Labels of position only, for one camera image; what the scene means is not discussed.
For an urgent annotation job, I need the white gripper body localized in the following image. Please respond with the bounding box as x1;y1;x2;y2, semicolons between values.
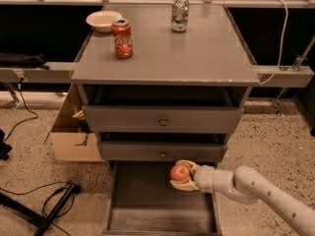
194;165;216;193

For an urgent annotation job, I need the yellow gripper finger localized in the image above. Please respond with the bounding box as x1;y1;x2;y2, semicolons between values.
176;160;199;176
170;180;199;192

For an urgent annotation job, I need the red apple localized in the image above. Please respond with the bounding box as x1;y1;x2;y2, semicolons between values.
170;163;190;181

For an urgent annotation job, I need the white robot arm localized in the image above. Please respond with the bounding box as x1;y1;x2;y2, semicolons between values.
170;160;315;236

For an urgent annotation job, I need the grey bottom drawer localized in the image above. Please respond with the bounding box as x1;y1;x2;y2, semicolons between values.
101;161;221;236

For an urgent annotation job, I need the grey drawer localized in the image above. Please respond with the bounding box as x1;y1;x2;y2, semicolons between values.
83;105;243;134
97;142;227;162
101;161;221;236

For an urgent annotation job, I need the grey drawer cabinet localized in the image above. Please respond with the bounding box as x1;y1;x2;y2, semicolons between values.
70;2;260;236

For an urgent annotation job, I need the grey middle drawer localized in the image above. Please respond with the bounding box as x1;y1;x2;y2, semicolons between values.
97;142;227;162

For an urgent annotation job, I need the grey top drawer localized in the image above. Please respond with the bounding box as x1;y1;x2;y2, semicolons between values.
83;105;243;134

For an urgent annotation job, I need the cardboard box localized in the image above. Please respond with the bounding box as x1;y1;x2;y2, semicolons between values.
50;85;101;162

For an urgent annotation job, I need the red cola can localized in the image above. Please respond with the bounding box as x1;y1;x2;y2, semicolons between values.
111;18;133;58

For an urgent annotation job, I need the green white soda can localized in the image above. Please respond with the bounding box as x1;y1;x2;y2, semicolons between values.
171;0;189;32

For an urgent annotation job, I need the black stand base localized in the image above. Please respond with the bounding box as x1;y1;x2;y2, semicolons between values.
0;182;82;236

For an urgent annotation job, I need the white bowl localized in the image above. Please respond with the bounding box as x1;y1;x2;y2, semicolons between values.
86;11;122;32

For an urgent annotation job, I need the black object left edge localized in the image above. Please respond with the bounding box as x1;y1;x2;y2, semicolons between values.
0;130;12;160

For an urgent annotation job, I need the white cable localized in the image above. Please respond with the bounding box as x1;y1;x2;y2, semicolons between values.
258;0;289;87

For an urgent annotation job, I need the black floor cable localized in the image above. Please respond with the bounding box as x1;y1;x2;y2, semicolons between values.
2;77;39;144

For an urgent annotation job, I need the black bag on rail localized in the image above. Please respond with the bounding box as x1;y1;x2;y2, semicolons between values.
0;53;49;70

